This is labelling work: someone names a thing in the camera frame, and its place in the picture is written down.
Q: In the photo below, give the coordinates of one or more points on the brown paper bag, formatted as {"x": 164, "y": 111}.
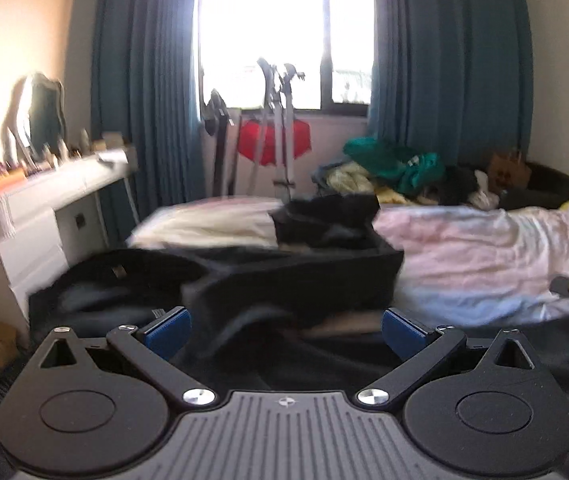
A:
{"x": 509, "y": 170}

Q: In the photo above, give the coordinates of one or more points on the green garment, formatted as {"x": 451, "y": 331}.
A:
{"x": 404, "y": 165}

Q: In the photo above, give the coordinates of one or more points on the window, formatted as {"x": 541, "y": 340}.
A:
{"x": 264, "y": 30}

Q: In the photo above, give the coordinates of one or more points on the blue curtain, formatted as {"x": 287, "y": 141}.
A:
{"x": 144, "y": 85}
{"x": 444, "y": 60}

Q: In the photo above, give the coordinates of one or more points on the cream blanket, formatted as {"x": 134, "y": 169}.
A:
{"x": 204, "y": 227}

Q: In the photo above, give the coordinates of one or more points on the ornate white mirror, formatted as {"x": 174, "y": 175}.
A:
{"x": 39, "y": 110}

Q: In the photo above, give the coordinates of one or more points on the black and white cloth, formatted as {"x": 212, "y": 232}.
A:
{"x": 464, "y": 187}

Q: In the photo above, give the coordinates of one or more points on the black standing pole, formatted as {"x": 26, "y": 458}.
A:
{"x": 219, "y": 130}

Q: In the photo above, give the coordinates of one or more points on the yellow cloth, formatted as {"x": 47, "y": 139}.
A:
{"x": 347, "y": 177}

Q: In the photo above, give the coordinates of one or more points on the red cloth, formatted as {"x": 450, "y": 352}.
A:
{"x": 249, "y": 140}

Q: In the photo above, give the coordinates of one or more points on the black cushion bed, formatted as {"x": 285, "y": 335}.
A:
{"x": 544, "y": 187}

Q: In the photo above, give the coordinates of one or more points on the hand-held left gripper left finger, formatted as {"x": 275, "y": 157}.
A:
{"x": 167, "y": 334}

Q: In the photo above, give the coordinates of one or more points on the white dresser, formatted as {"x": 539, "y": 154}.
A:
{"x": 29, "y": 230}

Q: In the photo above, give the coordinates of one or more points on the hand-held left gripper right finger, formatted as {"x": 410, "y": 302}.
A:
{"x": 405, "y": 334}

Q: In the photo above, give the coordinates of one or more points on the black garment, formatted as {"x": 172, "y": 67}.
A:
{"x": 264, "y": 280}

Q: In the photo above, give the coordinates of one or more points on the crumpled black cloth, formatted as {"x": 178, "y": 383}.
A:
{"x": 324, "y": 222}

